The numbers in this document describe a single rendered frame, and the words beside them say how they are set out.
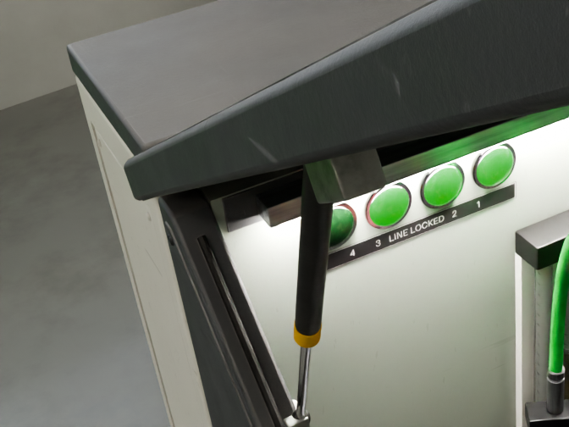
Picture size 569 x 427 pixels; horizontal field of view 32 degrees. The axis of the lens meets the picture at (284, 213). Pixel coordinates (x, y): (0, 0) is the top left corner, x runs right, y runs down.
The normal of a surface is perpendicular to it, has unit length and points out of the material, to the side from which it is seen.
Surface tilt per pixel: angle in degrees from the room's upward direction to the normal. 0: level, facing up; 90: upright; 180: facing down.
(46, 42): 90
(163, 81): 0
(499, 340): 90
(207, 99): 0
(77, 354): 0
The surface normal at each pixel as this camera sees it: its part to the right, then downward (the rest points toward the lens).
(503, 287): 0.41, 0.45
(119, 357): -0.13, -0.83
